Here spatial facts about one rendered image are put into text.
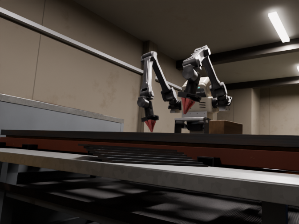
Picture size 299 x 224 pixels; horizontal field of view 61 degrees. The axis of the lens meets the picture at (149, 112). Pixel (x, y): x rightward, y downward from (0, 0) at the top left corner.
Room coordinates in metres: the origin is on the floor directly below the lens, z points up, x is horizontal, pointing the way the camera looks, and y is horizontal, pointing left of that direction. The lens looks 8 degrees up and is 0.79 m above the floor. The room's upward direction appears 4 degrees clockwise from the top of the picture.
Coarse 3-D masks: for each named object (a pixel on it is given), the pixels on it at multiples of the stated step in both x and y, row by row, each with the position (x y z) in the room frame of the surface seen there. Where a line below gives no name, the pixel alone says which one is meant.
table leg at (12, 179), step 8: (16, 168) 1.44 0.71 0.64; (0, 176) 1.43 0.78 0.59; (8, 176) 1.41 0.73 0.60; (16, 176) 1.44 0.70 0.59; (0, 192) 1.42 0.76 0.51; (0, 200) 1.41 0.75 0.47; (8, 200) 1.42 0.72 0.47; (0, 208) 1.40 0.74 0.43; (8, 208) 1.43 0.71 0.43; (0, 216) 1.40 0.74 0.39; (8, 216) 1.43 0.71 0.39
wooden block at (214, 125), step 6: (216, 120) 0.84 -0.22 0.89; (222, 120) 0.82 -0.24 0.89; (210, 126) 0.86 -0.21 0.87; (216, 126) 0.84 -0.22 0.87; (222, 126) 0.82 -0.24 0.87; (228, 126) 0.83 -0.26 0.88; (234, 126) 0.86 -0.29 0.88; (240, 126) 0.89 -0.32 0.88; (210, 132) 0.86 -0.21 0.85; (216, 132) 0.84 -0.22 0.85; (222, 132) 0.82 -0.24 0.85; (228, 132) 0.84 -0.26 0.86; (234, 132) 0.86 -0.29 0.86; (240, 132) 0.89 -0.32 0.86
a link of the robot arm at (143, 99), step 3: (150, 93) 1.64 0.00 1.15; (153, 93) 1.66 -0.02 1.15; (141, 96) 1.58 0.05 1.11; (144, 96) 1.59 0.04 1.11; (150, 96) 1.64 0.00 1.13; (153, 96) 1.66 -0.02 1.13; (138, 99) 1.58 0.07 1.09; (141, 99) 1.57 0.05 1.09; (144, 99) 1.56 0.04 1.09; (147, 99) 1.65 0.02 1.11; (150, 99) 1.66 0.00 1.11; (138, 102) 1.58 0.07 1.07; (141, 102) 1.57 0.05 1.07; (144, 102) 1.56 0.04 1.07; (147, 102) 1.59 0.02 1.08; (138, 105) 1.58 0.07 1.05; (141, 105) 1.57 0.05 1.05; (144, 105) 1.57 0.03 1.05; (147, 105) 1.60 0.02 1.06
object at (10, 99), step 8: (0, 96) 1.46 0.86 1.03; (8, 96) 1.49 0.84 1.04; (24, 104) 1.58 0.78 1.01; (32, 104) 1.62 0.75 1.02; (40, 104) 1.67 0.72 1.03; (48, 104) 1.72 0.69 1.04; (72, 112) 1.89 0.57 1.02; (80, 112) 1.95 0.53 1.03; (88, 112) 2.02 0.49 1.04; (112, 120) 2.26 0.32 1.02; (120, 120) 2.36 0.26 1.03
